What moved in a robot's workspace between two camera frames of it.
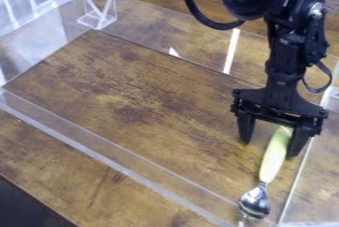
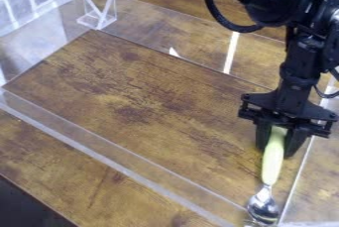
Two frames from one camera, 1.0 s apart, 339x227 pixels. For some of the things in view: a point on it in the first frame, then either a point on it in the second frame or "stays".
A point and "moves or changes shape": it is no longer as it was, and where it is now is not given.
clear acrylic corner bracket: x=95 y=18 stays
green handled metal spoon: x=254 y=204 moves or changes shape
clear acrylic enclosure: x=118 y=134 stays
